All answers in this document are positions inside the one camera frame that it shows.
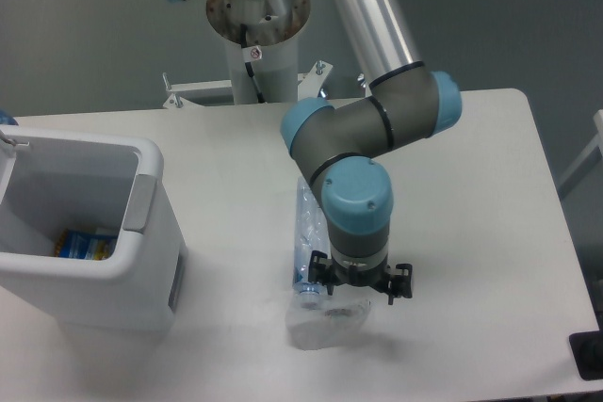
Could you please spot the white furniture frame right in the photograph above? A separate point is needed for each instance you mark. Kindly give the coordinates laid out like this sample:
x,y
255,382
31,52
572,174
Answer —
x,y
586,160

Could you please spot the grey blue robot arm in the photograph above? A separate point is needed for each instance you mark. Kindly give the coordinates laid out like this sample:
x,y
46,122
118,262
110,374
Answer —
x,y
336,128

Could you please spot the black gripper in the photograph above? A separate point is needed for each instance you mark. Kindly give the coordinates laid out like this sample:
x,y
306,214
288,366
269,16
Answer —
x,y
397,280

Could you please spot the blue yellow snack wrapper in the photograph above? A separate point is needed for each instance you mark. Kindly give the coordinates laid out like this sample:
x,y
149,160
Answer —
x,y
85,246

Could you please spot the white trash can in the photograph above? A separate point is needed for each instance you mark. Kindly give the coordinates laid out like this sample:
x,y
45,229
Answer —
x,y
54,180

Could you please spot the black object at table edge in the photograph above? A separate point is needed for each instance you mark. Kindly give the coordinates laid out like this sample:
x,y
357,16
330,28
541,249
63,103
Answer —
x,y
587,351

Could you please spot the clear plastic water bottle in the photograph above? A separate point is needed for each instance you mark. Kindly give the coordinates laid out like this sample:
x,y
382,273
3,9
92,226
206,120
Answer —
x,y
310,235

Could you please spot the white paper tissue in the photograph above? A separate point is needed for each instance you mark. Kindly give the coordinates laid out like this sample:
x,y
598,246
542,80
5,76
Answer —
x,y
314,322

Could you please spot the blue object at left edge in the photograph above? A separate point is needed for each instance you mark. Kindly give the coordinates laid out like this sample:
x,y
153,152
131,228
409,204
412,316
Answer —
x,y
7,119

